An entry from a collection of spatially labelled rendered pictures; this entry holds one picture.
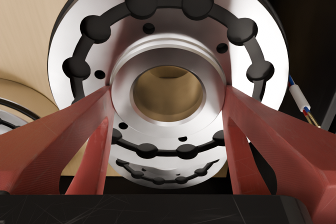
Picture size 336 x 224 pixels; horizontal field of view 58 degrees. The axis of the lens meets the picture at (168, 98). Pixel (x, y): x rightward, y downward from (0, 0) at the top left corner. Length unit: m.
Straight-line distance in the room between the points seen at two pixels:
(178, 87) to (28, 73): 0.14
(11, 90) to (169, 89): 0.14
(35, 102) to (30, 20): 0.06
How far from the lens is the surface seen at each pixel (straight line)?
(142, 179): 0.28
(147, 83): 0.15
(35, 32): 0.24
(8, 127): 0.26
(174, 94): 0.15
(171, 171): 0.26
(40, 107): 0.26
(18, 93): 0.26
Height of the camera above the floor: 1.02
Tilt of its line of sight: 51 degrees down
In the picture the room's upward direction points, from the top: 178 degrees counter-clockwise
